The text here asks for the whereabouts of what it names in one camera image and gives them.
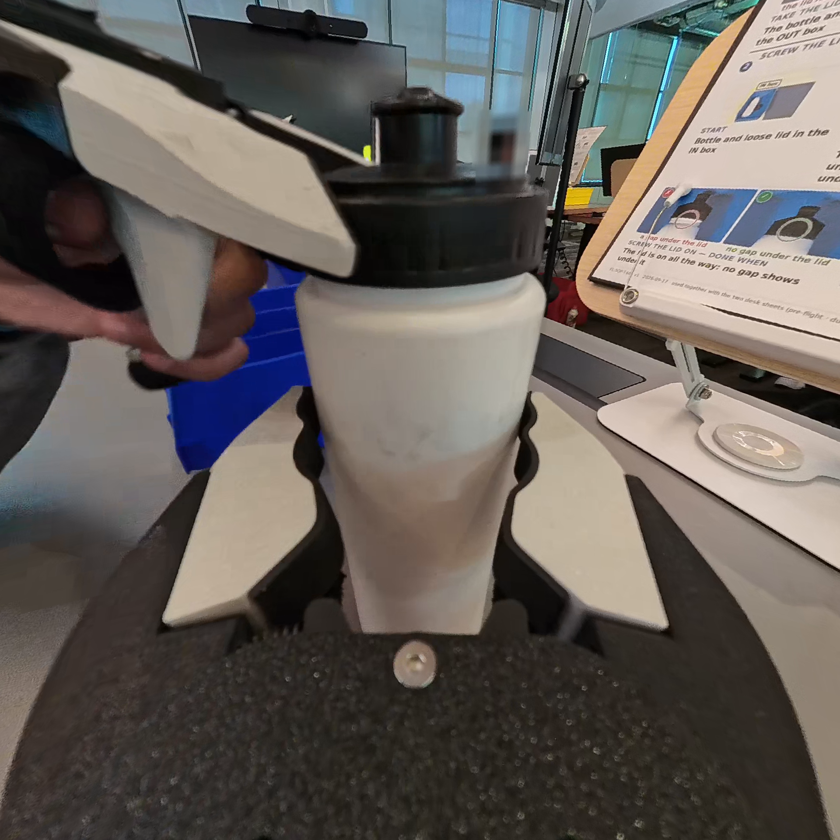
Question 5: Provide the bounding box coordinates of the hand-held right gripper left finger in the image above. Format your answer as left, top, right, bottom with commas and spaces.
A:
160, 386, 345, 632

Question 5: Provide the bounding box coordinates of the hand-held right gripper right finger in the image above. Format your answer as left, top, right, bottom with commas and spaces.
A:
491, 391, 670, 640

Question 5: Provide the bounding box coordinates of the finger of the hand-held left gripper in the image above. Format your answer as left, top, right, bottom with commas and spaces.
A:
58, 49, 361, 279
226, 98, 371, 170

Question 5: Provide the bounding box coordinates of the blue plastic bin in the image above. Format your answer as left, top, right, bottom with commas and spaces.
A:
164, 261, 327, 475

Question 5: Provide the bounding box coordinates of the black bottle lid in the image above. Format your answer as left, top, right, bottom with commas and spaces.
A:
325, 87, 549, 287

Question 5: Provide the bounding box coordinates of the white plastic bottle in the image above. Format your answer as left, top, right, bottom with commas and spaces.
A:
295, 269, 547, 634

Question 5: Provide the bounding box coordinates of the person's left forearm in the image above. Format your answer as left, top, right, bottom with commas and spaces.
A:
0, 331, 72, 470

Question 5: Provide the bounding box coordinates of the person's left hand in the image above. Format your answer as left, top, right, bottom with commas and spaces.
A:
0, 177, 269, 389

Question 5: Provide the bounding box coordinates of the instruction sheet on wooden stand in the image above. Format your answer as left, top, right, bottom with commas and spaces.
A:
576, 0, 840, 571

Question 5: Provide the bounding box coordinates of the black stanchion pole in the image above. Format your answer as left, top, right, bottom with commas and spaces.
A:
539, 73, 589, 316

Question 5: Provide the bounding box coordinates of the small standing sign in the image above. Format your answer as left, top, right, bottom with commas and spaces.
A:
570, 125, 608, 186

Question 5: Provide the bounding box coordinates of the printed instruction sheet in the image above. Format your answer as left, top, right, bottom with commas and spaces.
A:
589, 0, 840, 342

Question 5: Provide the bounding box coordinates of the black wall screen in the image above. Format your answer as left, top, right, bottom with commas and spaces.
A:
189, 16, 408, 168

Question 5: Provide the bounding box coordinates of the black camera bar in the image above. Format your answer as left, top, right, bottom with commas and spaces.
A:
246, 2, 368, 40

